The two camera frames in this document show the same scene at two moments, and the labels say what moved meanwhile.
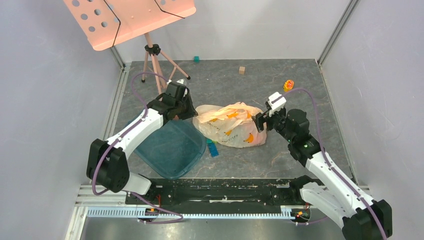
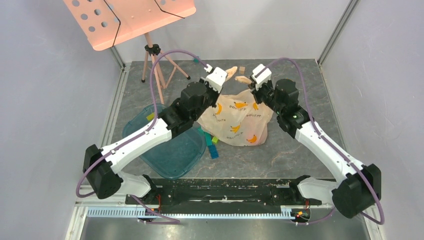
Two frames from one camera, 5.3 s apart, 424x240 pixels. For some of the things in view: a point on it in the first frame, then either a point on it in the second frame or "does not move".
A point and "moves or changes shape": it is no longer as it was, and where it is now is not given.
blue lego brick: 213,149 does not move
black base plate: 215,196 does not move
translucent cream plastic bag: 231,126 moves or changes shape
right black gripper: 261,121 -> 258,92
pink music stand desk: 104,22 does not move
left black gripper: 191,112 -> 215,92
